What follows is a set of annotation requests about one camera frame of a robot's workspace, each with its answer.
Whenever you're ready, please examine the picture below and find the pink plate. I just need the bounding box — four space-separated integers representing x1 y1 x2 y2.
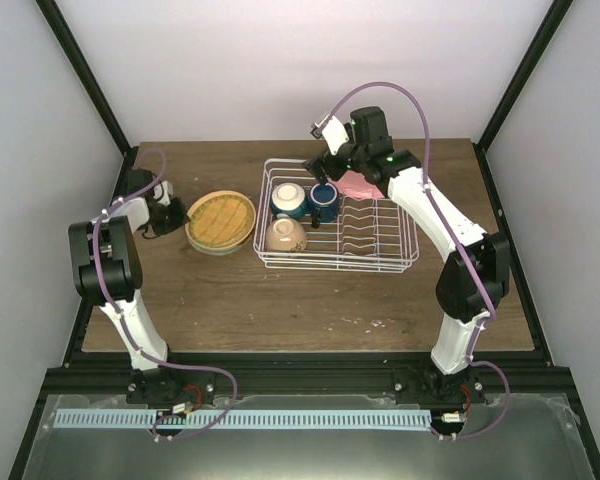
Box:
334 170 385 199

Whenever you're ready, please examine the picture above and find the dark blue mug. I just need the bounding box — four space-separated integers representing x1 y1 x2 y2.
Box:
308 183 339 229

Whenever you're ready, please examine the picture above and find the bamboo pattern plate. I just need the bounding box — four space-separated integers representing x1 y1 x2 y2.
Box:
185 190 256 243

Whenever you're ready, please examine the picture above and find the cream and blue bowl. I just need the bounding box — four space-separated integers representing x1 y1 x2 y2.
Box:
270 182 308 220

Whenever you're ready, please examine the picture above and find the white wire dish rack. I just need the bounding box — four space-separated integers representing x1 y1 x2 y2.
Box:
251 157 421 275

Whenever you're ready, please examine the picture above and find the cream shallow bowl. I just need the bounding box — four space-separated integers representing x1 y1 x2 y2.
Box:
265 217 307 253

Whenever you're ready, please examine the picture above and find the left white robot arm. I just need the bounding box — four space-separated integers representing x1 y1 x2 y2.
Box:
68 169 185 404

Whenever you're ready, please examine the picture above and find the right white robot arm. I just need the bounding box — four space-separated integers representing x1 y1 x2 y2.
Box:
304 106 510 403

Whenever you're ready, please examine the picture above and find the beige plate stack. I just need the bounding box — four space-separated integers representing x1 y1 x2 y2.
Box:
185 226 254 256

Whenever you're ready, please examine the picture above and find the light blue slotted strip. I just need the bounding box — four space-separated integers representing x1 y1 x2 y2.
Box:
53 409 432 431

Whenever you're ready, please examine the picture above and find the metal front sheet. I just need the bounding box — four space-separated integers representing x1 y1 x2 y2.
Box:
11 394 596 479

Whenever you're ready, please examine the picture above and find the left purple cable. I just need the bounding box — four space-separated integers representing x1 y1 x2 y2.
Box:
92 147 239 441

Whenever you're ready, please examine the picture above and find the purple cable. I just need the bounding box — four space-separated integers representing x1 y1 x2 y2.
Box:
92 147 239 441
329 81 512 441

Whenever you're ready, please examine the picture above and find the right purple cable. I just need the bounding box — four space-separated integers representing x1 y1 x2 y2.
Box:
329 81 512 441

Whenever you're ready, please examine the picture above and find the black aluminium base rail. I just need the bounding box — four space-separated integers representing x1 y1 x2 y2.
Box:
39 352 578 406

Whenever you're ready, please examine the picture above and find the left black frame post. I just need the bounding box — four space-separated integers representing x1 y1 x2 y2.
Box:
35 0 131 155

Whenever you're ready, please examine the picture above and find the black frame post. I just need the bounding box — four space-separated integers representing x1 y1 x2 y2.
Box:
479 0 576 146
35 0 131 155

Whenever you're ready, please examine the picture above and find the right black frame post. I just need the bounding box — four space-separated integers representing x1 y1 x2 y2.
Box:
479 0 576 146

